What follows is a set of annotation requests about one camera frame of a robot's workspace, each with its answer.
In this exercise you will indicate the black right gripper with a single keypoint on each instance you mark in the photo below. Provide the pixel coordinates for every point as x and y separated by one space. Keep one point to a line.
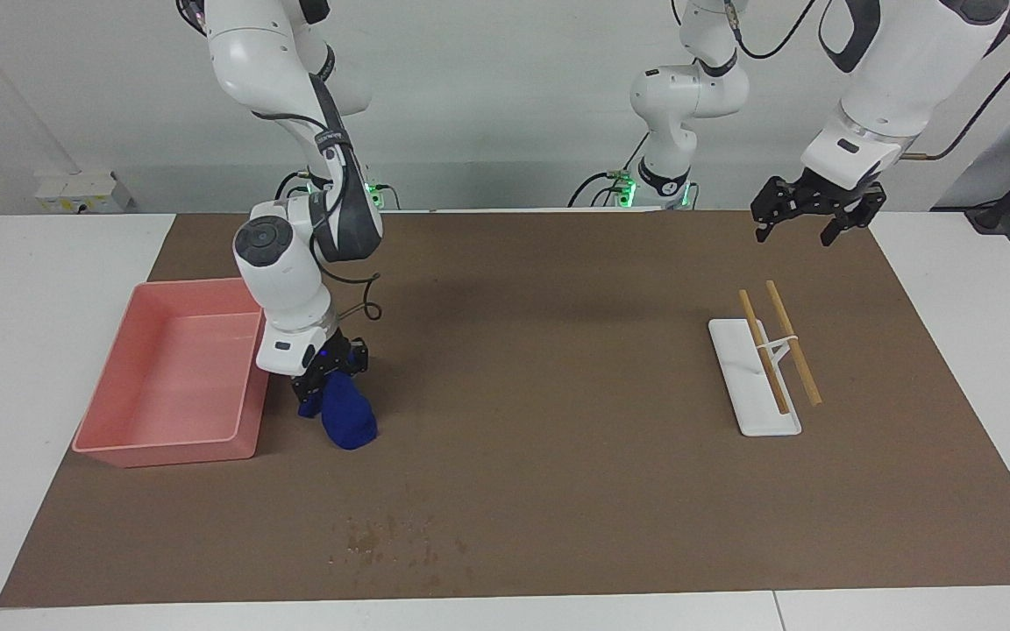
340 355

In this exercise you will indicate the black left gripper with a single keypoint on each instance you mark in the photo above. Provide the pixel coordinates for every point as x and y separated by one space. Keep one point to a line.
825 194

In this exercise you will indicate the blue towel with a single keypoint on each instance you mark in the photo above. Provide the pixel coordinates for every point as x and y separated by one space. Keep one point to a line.
349 425

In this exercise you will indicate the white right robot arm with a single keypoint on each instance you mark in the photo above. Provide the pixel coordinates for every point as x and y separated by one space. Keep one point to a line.
281 272

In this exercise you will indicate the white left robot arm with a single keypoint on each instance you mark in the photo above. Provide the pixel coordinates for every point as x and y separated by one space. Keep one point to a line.
899 70

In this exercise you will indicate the white towel rack base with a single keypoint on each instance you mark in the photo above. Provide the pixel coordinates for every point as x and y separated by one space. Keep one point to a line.
742 368

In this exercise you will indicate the wooden rack rod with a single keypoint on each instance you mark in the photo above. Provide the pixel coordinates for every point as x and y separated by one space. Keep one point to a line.
794 346
777 390

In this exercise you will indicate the pink plastic bin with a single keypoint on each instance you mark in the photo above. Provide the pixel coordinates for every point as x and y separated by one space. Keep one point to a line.
172 377

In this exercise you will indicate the brown table mat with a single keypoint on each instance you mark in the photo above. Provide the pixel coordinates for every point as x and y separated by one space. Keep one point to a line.
601 482

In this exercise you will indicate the white wall socket box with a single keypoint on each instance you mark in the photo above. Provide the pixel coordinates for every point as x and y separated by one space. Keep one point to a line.
75 193

